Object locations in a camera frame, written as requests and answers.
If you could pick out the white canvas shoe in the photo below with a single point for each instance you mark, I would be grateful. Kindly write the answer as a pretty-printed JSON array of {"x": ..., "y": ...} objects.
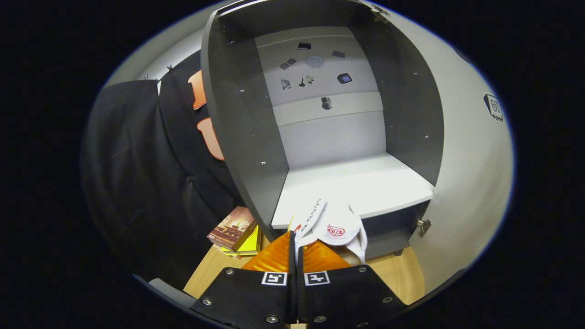
[{"x": 336, "y": 228}]

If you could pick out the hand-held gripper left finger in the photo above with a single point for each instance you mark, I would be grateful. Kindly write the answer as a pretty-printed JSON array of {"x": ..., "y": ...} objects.
[{"x": 290, "y": 301}]

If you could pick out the dark grey shoe cabinet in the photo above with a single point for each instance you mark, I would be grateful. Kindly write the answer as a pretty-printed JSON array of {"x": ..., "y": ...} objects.
[{"x": 347, "y": 183}]

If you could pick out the row of black cloth clips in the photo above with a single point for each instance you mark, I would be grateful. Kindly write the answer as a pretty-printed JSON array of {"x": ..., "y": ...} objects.
[{"x": 170, "y": 68}]

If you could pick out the brown cover book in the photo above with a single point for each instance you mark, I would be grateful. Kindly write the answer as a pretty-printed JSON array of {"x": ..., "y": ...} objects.
[{"x": 231, "y": 226}]

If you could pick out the yellow book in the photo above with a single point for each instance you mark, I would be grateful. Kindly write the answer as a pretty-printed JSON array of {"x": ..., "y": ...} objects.
[{"x": 252, "y": 242}]

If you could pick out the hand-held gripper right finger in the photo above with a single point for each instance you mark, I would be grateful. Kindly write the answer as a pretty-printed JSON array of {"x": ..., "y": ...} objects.
[{"x": 302, "y": 301}]

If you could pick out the black backdrop cloth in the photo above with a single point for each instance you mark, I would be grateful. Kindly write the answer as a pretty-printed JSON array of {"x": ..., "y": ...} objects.
[{"x": 137, "y": 160}]

